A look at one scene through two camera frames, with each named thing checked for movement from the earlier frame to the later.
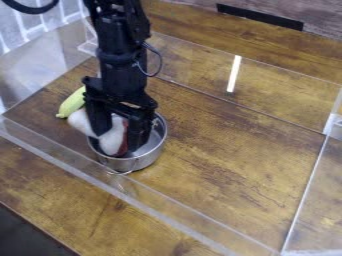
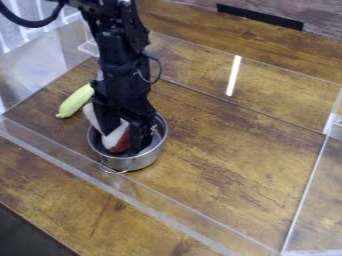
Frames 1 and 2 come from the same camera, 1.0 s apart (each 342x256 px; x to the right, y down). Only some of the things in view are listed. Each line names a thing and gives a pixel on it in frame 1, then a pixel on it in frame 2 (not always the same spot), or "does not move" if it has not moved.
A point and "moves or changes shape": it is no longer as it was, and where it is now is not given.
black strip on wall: [289, 22] does not move
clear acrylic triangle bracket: [90, 45] does not move
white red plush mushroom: [114, 143] moves or changes shape
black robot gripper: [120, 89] does not move
